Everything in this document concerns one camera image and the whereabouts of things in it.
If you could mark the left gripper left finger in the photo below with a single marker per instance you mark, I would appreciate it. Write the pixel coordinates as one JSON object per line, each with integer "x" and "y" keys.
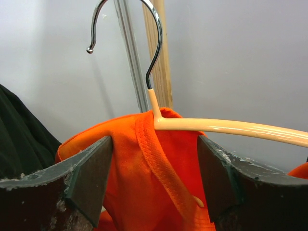
{"x": 67, "y": 196}

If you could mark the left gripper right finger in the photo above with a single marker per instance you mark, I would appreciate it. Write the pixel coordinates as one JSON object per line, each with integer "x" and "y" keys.
{"x": 242, "y": 196}

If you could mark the peach hanger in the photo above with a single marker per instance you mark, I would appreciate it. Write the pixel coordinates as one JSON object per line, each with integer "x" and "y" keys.
{"x": 255, "y": 130}

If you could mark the orange t shirt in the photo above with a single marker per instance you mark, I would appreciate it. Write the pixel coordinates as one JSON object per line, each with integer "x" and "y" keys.
{"x": 154, "y": 182}

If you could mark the black t shirt right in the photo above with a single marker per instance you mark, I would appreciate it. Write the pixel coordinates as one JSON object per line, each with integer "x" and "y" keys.
{"x": 26, "y": 146}

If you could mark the wooden clothes rack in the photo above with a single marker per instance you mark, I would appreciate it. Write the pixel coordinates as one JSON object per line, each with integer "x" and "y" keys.
{"x": 158, "y": 78}

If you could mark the corner aluminium profile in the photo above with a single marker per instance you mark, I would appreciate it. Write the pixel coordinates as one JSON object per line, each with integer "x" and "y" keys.
{"x": 132, "y": 52}

